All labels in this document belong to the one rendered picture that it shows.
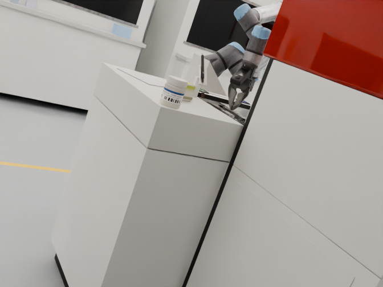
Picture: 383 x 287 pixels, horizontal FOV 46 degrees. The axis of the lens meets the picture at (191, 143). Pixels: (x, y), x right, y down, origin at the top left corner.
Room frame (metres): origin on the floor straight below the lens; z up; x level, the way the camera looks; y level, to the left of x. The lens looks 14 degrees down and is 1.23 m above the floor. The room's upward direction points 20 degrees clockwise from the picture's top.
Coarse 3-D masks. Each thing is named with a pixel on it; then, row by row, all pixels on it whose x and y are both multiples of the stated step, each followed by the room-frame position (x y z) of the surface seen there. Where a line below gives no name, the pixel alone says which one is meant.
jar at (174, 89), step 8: (168, 80) 1.46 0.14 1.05; (176, 80) 1.45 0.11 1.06; (184, 80) 1.49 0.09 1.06; (168, 88) 1.46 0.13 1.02; (176, 88) 1.45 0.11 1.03; (184, 88) 1.48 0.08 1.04; (168, 96) 1.45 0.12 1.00; (176, 96) 1.45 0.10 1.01; (168, 104) 1.45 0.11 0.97; (176, 104) 1.46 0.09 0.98
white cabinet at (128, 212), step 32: (96, 128) 1.80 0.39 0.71; (96, 160) 1.72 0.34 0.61; (128, 160) 1.50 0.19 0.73; (160, 160) 1.45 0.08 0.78; (192, 160) 1.52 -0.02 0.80; (64, 192) 1.93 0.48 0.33; (96, 192) 1.64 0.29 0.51; (128, 192) 1.44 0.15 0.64; (160, 192) 1.47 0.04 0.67; (192, 192) 1.55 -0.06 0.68; (64, 224) 1.83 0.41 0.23; (96, 224) 1.57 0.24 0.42; (128, 224) 1.43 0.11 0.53; (160, 224) 1.50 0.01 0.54; (192, 224) 1.58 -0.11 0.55; (64, 256) 1.74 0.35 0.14; (96, 256) 1.50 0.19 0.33; (128, 256) 1.45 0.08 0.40; (160, 256) 1.53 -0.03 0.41; (192, 256) 1.61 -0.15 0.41
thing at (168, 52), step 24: (168, 0) 5.62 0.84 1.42; (192, 0) 5.21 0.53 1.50; (216, 0) 5.37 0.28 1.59; (240, 0) 5.54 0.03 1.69; (264, 0) 5.73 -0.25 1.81; (168, 24) 5.45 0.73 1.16; (192, 24) 5.26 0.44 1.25; (216, 24) 5.43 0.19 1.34; (240, 24) 5.61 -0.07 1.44; (264, 24) 5.80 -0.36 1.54; (144, 48) 5.82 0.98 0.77; (168, 48) 5.29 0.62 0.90; (192, 48) 5.32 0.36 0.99; (216, 48) 5.49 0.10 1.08; (144, 72) 5.64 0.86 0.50; (168, 72) 5.21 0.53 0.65
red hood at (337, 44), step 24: (288, 0) 1.62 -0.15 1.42; (312, 0) 1.53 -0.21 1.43; (336, 0) 1.44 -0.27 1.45; (360, 0) 1.37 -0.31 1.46; (288, 24) 1.58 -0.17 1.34; (312, 24) 1.49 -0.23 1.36; (336, 24) 1.41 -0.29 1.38; (360, 24) 1.34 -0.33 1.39; (264, 48) 1.64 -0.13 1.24; (288, 48) 1.54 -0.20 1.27; (312, 48) 1.46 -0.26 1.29; (336, 48) 1.38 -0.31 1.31; (360, 48) 1.31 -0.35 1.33; (312, 72) 1.43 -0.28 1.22; (336, 72) 1.35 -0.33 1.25; (360, 72) 1.28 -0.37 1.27
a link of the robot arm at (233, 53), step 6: (234, 42) 2.62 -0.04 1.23; (222, 48) 2.61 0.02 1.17; (228, 48) 2.59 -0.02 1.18; (234, 48) 2.59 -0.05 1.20; (240, 48) 2.59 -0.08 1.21; (222, 54) 2.57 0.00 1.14; (228, 54) 2.57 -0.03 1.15; (234, 54) 2.58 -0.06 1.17; (240, 54) 2.59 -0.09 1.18; (228, 60) 2.57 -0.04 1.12; (234, 60) 2.57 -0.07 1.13; (240, 60) 2.57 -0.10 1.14; (228, 66) 2.59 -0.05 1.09
